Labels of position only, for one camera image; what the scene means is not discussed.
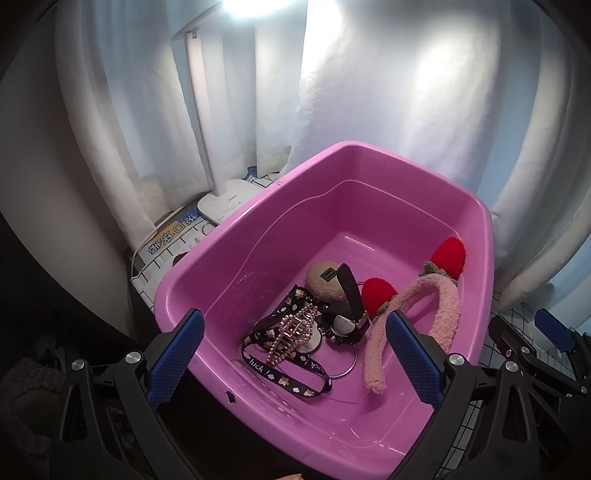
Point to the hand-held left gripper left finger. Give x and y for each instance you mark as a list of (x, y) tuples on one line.
[(175, 360)]

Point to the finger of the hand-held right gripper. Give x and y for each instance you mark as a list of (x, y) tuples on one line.
[(512, 334), (554, 325)]

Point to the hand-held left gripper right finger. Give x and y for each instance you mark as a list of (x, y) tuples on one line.
[(413, 360)]

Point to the pink fluffy strawberry headband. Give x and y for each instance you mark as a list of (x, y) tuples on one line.
[(450, 309)]

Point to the black wrist watch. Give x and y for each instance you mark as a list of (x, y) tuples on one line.
[(348, 286)]

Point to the gold hair claw clip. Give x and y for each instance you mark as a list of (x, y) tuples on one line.
[(291, 332)]

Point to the beige plush hair clip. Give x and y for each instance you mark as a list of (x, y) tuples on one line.
[(318, 277)]

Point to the pink plastic basin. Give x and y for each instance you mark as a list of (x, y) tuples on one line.
[(378, 207)]

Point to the white box with blue print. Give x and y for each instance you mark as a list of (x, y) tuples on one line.
[(161, 240)]

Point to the dark cloth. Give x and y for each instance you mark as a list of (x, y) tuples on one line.
[(23, 392)]

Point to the white desk lamp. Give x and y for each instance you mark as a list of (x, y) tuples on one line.
[(226, 201)]

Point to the white curtain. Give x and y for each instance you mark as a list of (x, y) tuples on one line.
[(392, 92)]

